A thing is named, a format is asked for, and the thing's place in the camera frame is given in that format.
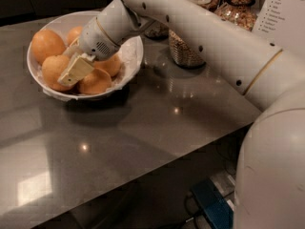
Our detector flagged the black cables on floor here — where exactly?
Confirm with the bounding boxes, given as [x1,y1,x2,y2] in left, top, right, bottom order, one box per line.
[158,136,237,229]

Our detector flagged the large left orange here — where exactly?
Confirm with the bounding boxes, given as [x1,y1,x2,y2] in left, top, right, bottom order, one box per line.
[30,30,66,65]

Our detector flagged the cereal glass jar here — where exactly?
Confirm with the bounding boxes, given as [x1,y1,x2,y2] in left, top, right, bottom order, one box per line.
[144,22,169,39]
[214,0,257,31]
[169,30,204,69]

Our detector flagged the plastic liner in bowl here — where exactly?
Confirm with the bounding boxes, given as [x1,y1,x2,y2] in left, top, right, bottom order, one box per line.
[36,10,145,102]

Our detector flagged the blue box on floor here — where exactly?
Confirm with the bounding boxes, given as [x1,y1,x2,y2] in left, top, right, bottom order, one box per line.
[191,178,234,229]

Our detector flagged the right cereal glass jar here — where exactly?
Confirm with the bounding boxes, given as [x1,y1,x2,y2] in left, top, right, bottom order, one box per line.
[214,0,257,31]

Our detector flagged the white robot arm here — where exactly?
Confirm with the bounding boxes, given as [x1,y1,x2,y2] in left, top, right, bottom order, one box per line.
[59,0,305,229]

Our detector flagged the left cereal glass jar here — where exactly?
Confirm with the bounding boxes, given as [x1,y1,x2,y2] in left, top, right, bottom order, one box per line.
[144,22,169,39]

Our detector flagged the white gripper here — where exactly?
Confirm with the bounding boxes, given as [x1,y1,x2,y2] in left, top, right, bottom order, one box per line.
[58,17,120,87]

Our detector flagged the allergens information card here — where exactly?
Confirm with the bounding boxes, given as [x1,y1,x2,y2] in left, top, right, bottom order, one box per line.
[253,0,305,57]

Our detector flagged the white bowl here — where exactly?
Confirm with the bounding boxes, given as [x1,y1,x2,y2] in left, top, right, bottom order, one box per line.
[26,10,145,100]

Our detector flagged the middle cereal glass jar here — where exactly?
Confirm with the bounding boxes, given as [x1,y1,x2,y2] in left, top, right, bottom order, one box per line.
[169,30,204,69]

